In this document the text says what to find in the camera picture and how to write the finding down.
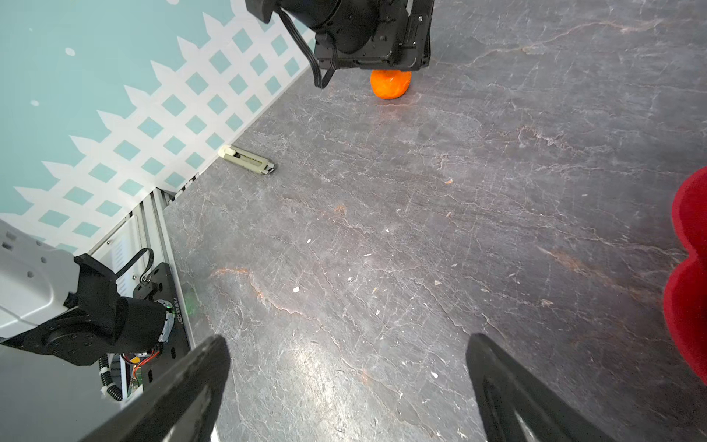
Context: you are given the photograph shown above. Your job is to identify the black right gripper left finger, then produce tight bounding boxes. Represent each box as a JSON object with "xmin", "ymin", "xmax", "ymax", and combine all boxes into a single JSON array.
[{"xmin": 83, "ymin": 335, "xmax": 231, "ymax": 441}]

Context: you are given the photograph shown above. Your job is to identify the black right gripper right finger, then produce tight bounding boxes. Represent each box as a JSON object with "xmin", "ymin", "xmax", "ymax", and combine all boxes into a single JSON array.
[{"xmin": 466, "ymin": 333, "xmax": 612, "ymax": 441}]

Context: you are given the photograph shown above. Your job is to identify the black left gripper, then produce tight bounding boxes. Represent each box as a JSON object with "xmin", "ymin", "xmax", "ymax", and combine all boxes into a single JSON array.
[{"xmin": 314, "ymin": 0, "xmax": 435, "ymax": 72}]

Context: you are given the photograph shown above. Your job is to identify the orange fake tangerine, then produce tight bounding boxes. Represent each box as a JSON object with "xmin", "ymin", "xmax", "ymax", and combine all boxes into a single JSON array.
[{"xmin": 370, "ymin": 70, "xmax": 412, "ymax": 101}]

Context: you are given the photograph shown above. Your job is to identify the red flower-shaped fruit bowl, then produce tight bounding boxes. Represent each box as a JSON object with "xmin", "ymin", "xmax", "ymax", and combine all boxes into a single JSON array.
[{"xmin": 663, "ymin": 168, "xmax": 706, "ymax": 381}]

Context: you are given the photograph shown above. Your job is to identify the beige utility knife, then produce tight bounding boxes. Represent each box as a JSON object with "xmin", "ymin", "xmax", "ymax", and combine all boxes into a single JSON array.
[{"xmin": 218, "ymin": 145, "xmax": 276, "ymax": 175}]

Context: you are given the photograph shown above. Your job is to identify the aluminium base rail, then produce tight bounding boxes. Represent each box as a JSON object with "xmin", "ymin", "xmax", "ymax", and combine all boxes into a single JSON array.
[{"xmin": 89, "ymin": 190, "xmax": 194, "ymax": 406}]

